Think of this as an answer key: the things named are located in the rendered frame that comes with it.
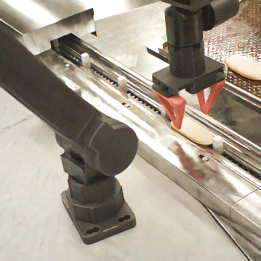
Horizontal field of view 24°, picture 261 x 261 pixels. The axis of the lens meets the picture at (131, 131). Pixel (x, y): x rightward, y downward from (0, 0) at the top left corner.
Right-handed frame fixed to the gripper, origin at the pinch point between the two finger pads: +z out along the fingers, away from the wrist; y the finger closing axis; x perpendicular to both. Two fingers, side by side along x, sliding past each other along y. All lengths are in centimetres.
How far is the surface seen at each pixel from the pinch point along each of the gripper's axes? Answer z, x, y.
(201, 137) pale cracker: 2.3, 3.5, 0.7
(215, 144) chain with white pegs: 2.1, 6.6, 0.5
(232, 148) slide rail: 3.3, 8.1, -1.8
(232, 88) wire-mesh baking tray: -1.1, -0.2, -9.5
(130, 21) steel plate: 6, -51, -22
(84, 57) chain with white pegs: 1.6, -35.0, 0.4
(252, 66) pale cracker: -2.5, -1.6, -15.8
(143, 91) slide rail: 3.3, -17.0, -1.9
